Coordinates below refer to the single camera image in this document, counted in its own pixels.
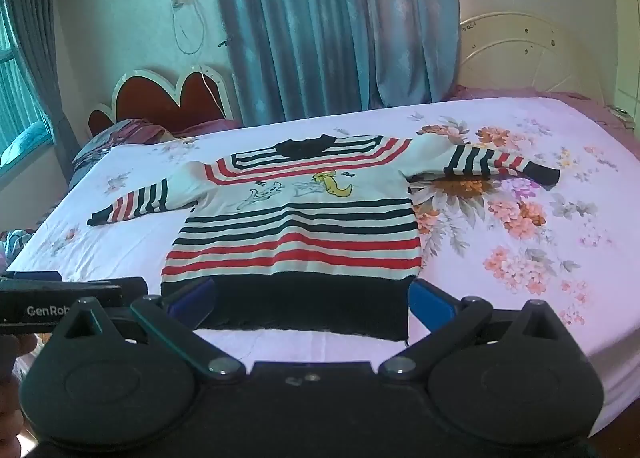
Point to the white cabinet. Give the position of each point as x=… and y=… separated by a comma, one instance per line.
x=629, y=38

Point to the grey curtain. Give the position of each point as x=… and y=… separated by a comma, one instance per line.
x=37, y=38

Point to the blue curtain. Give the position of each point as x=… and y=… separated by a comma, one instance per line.
x=325, y=28

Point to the red scalloped headboard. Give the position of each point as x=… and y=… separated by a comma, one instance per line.
x=165, y=101

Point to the curtain tieback hook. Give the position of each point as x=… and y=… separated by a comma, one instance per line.
x=224, y=42

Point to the crumpled patterned quilt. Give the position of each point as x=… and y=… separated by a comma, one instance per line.
x=15, y=245

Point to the striped knit sweater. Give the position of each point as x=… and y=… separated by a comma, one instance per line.
x=300, y=238

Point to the folded bedding pile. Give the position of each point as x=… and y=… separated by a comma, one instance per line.
x=120, y=138

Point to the teal cushion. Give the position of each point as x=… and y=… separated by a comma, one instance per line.
x=25, y=141

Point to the pink pillow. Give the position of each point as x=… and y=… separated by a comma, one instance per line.
x=210, y=127

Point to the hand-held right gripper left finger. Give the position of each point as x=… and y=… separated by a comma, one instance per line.
x=192, y=300

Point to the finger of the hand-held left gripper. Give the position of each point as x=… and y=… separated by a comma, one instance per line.
x=130, y=285

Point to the cream headboard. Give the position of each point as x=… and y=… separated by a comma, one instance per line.
x=530, y=58

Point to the window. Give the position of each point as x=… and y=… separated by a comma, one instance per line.
x=15, y=88

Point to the wall socket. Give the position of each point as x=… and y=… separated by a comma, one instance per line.
x=182, y=1

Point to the floral pink bed sheet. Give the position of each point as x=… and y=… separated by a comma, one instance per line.
x=500, y=288

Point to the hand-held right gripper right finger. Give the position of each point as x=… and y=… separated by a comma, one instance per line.
x=430, y=303

